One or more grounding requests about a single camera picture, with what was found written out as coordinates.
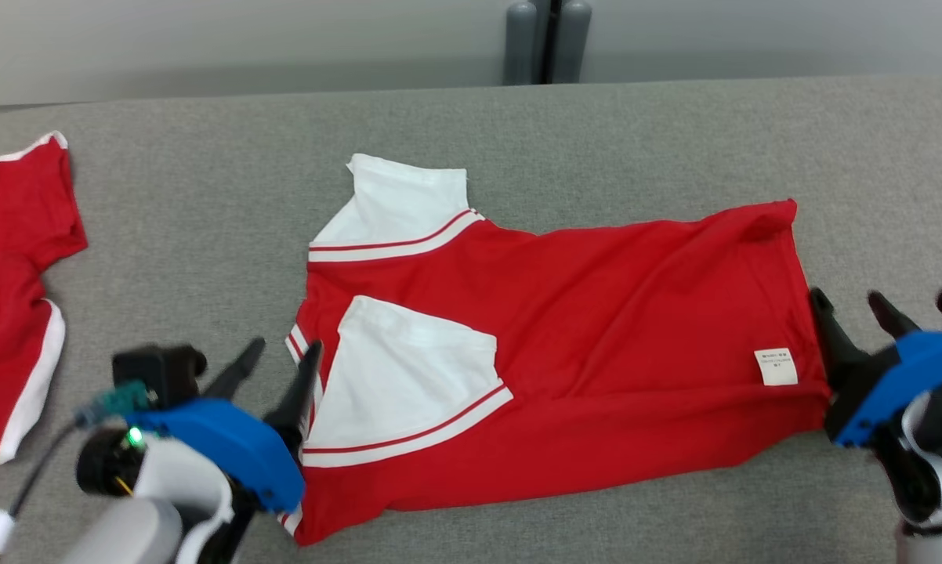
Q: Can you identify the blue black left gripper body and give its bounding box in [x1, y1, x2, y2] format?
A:
[126, 397, 308, 515]

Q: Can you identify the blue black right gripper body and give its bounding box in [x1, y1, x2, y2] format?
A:
[824, 330, 942, 450]

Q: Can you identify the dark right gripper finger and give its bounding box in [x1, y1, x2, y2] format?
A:
[808, 287, 872, 393]
[867, 291, 922, 341]

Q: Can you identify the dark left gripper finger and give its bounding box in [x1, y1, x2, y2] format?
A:
[265, 339, 324, 464]
[202, 337, 266, 401]

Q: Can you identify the red shirt with white sleeves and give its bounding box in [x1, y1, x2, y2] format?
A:
[279, 153, 832, 547]

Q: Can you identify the red shirt with white trim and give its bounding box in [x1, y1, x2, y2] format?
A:
[0, 131, 89, 465]

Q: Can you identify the teal left camera connector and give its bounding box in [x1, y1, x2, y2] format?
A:
[74, 381, 155, 428]

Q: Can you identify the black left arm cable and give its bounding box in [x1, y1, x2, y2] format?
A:
[1, 419, 88, 519]

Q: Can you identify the grey rounded post foot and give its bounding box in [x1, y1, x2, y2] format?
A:
[504, 0, 538, 85]
[559, 0, 593, 84]

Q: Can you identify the grey double partition post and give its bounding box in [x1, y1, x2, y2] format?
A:
[530, 0, 570, 85]

